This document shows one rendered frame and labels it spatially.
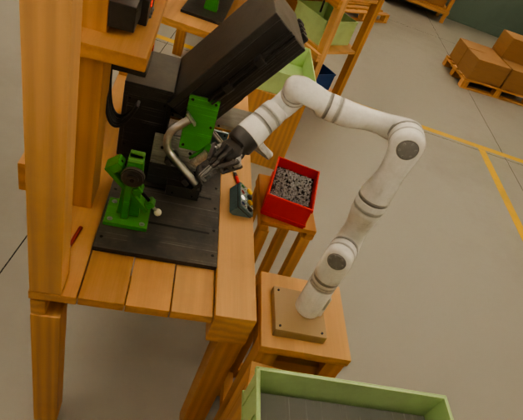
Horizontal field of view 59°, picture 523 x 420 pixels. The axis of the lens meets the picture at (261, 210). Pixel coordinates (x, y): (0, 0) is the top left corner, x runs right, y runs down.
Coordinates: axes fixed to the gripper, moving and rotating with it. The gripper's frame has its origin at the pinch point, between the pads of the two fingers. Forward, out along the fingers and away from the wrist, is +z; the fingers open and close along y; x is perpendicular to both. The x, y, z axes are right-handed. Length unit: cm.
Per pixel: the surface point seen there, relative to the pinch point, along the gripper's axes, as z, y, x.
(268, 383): 27, 24, 54
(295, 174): -39, -59, 84
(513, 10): -753, -462, 599
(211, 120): -20, -54, 26
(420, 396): -3, 49, 81
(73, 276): 49, -30, 19
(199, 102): -20, -56, 19
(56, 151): 21.9, -11.6, -24.3
